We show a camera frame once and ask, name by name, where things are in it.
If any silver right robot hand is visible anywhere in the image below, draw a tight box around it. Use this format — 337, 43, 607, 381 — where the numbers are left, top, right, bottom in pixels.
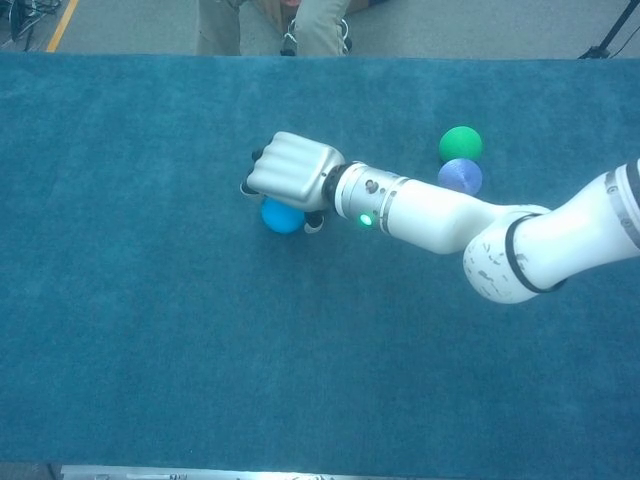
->
239, 131, 347, 235

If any large cyan ball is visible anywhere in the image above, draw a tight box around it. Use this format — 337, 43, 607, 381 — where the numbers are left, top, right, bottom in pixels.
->
260, 197, 307, 235

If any violet ribbed ball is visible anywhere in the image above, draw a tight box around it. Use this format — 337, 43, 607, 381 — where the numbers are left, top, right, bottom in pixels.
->
437, 158, 484, 197

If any green ball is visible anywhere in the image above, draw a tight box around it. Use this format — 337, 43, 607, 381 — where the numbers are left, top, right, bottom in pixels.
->
438, 125, 484, 165

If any person in khaki trousers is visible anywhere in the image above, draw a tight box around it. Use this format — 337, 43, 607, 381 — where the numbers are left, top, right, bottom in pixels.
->
196, 0, 354, 57

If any teal table cloth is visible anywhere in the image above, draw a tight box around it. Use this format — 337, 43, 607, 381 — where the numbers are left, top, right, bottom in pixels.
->
0, 52, 640, 474

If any black tripod stand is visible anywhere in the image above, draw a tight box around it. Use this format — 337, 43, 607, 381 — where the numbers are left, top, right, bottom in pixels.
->
578, 0, 640, 60

